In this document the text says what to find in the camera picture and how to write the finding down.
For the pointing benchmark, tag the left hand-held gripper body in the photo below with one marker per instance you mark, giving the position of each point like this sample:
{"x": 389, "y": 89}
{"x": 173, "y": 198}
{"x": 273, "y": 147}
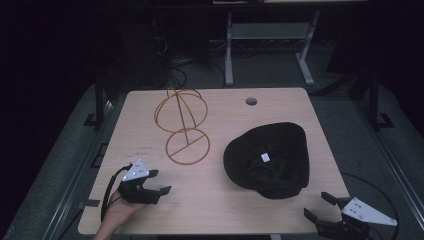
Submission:
{"x": 135, "y": 194}

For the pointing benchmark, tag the aluminium floor rail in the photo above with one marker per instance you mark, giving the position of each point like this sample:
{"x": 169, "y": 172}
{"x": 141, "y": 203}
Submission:
{"x": 76, "y": 180}
{"x": 390, "y": 156}

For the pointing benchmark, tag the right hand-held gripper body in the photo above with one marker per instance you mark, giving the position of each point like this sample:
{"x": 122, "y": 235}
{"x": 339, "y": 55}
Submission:
{"x": 361, "y": 213}

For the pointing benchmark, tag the black metal post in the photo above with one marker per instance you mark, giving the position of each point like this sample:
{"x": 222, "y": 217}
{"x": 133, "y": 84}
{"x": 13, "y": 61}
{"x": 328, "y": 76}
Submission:
{"x": 99, "y": 100}
{"x": 373, "y": 100}

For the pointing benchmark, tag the black tape strip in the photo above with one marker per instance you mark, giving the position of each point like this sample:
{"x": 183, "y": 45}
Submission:
{"x": 90, "y": 202}

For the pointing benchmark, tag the grey metal desk frame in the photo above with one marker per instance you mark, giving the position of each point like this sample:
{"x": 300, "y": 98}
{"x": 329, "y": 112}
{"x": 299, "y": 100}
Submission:
{"x": 270, "y": 31}

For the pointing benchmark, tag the black bucket hat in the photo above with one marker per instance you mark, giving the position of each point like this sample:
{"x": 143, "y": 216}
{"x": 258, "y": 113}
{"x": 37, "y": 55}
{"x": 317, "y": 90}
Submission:
{"x": 286, "y": 166}

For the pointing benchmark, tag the person's left hand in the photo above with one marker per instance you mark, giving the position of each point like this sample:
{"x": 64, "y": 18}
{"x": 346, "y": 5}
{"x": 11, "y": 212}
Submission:
{"x": 121, "y": 211}

